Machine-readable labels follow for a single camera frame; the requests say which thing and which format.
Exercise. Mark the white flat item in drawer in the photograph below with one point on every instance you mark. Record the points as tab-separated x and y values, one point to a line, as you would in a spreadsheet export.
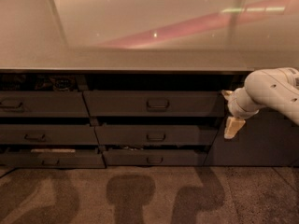
53	150

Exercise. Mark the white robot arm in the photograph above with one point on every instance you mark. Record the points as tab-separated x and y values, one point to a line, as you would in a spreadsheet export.
273	88

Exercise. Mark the dark round item in drawer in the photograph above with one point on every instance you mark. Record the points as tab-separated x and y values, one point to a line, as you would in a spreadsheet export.
62	83

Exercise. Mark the dark drawer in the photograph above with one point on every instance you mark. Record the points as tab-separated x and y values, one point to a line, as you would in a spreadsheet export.
85	158
42	104
144	135
154	103
47	135
119	157

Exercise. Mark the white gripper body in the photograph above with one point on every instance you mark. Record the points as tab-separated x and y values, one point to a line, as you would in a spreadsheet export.
234	106

